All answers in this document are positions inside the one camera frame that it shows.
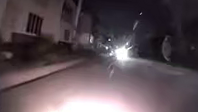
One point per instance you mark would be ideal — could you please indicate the low hedge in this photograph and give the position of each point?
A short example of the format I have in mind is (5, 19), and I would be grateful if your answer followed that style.
(37, 49)

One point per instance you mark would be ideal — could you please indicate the grey asphalt road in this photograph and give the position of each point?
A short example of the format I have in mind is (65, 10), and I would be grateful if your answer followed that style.
(141, 91)

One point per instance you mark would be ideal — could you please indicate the pale building with dark windows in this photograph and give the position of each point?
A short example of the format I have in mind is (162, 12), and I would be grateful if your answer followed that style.
(20, 9)

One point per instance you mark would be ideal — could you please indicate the vehicle with bright headlights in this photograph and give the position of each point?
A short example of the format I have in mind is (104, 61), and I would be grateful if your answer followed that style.
(121, 54)

